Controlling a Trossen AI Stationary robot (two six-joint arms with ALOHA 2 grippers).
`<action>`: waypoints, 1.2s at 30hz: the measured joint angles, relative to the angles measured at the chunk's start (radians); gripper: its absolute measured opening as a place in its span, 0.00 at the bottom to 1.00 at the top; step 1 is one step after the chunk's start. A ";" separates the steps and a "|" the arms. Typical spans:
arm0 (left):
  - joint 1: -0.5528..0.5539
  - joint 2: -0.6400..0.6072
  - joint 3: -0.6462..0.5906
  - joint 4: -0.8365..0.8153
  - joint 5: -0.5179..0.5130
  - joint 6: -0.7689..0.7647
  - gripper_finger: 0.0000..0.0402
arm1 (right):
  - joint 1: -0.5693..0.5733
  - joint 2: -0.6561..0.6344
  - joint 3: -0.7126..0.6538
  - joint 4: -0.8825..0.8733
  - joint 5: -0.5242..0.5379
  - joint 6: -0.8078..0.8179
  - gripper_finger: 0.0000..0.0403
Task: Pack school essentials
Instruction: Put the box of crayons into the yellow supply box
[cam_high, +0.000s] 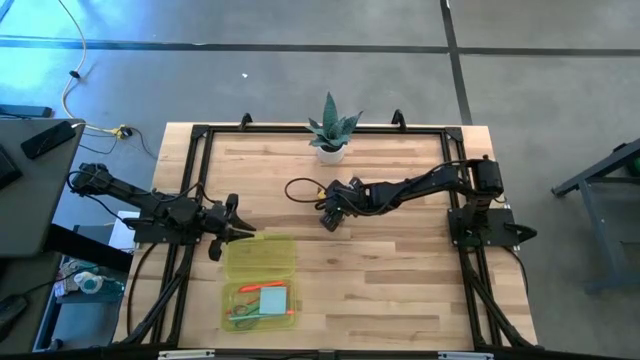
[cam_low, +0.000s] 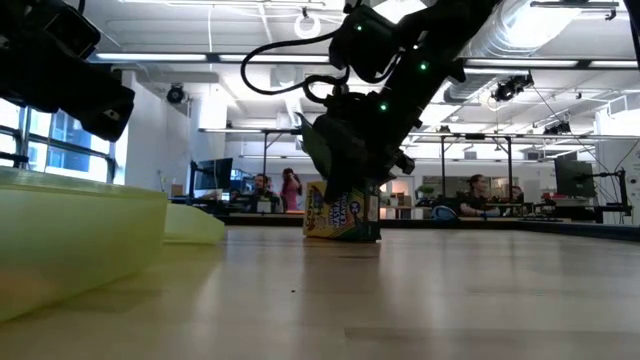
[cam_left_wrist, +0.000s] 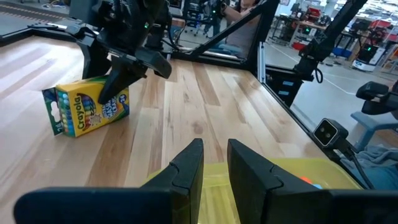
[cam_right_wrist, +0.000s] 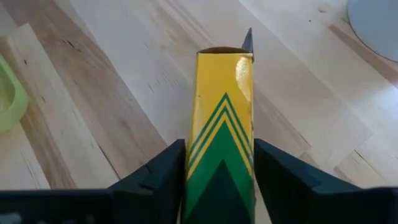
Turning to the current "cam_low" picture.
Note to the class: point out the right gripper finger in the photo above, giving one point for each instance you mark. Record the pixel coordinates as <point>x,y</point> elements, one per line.
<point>345,160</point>
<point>392,175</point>

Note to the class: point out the yellow green crayon box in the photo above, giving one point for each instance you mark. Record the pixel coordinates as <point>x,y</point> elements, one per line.
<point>330,220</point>

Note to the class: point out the yellow-green translucent pencil case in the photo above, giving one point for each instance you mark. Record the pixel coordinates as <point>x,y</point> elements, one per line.
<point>65,240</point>

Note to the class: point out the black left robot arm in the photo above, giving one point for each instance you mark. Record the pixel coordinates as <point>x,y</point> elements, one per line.
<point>50,25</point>

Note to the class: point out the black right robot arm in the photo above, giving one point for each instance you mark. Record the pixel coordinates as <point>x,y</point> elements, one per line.
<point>440,40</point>

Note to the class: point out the large window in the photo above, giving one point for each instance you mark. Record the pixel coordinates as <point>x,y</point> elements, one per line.
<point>65,150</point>

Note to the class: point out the person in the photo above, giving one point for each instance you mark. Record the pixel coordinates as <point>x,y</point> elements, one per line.
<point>291,190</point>
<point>262,192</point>
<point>475,197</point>
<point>517,194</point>

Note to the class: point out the blue round bag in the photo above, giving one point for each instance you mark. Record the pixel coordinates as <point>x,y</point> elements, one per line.
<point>444,213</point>

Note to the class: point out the ceiling strip light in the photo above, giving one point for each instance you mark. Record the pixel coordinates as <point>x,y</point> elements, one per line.
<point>520,63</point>
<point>615,64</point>
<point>275,58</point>
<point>150,57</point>

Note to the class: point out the black computer monitor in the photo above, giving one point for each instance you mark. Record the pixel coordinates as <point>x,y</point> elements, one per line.
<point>215,174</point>
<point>574,177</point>

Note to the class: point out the black overhead station frame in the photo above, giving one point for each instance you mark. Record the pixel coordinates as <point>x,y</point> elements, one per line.
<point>509,165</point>
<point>265,145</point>

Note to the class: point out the black wall camera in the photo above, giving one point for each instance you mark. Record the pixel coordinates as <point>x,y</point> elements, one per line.
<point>176,94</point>

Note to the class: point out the black hanging camera rig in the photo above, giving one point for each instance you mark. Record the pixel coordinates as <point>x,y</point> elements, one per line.
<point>512,87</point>

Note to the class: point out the black aluminium table frame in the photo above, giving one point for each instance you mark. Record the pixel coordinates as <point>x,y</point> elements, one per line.
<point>550,227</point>

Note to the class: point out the silver ceiling duct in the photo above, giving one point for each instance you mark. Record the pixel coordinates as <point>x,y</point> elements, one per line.
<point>525,30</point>

